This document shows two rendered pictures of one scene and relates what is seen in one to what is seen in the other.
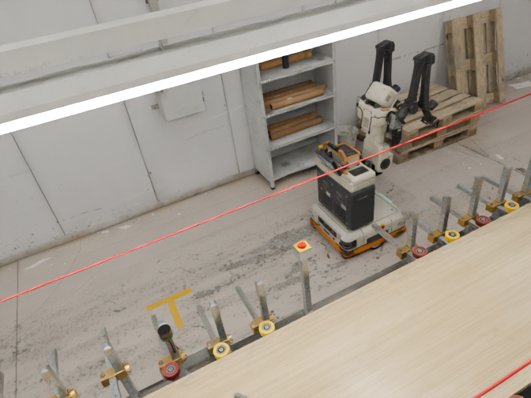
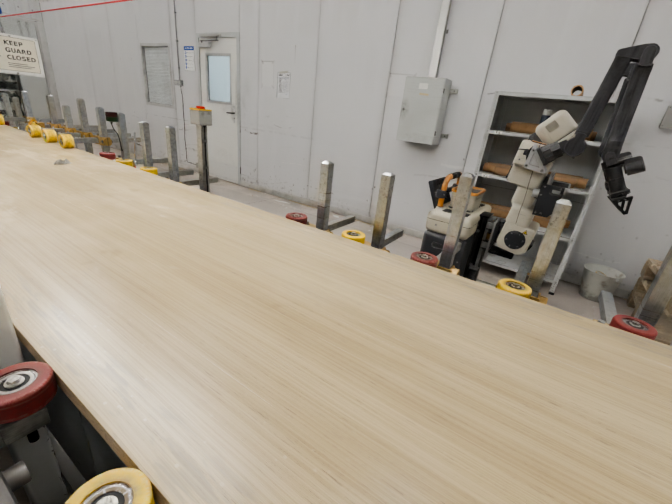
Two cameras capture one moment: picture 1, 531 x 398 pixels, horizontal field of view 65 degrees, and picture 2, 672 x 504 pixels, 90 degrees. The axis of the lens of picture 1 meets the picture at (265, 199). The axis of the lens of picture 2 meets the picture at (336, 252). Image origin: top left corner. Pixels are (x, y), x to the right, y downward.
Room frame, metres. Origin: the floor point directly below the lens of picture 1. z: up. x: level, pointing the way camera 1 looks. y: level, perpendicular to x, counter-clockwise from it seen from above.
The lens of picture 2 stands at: (1.12, -1.90, 1.28)
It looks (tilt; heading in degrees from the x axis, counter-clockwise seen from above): 23 degrees down; 54
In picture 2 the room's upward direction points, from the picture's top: 6 degrees clockwise
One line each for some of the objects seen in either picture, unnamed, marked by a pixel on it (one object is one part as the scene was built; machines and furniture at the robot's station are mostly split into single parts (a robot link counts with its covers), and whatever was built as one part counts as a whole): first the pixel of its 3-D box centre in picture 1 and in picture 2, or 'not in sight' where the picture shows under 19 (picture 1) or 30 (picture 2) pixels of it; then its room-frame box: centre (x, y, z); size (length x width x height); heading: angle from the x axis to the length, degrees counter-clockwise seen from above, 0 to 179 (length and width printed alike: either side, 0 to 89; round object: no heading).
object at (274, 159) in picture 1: (291, 108); (528, 192); (4.25, -0.43, 0.78); 0.90 x 0.45 x 1.55; 112
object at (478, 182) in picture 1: (472, 207); (449, 249); (2.01, -1.30, 0.91); 0.04 x 0.04 x 0.48; 22
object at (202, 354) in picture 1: (185, 363); not in sight; (1.31, 0.54, 0.75); 0.26 x 0.01 x 0.10; 112
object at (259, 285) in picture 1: (264, 312); (174, 173); (1.46, 0.09, 0.88); 0.04 x 0.04 x 0.48; 22
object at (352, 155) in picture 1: (345, 155); (466, 198); (2.94, -0.71, 0.87); 0.23 x 0.15 x 0.11; 21
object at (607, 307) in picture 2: (508, 190); (609, 324); (2.26, -1.70, 0.80); 0.43 x 0.03 x 0.04; 22
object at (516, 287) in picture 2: (510, 211); (509, 302); (1.98, -1.54, 0.85); 0.08 x 0.08 x 0.11
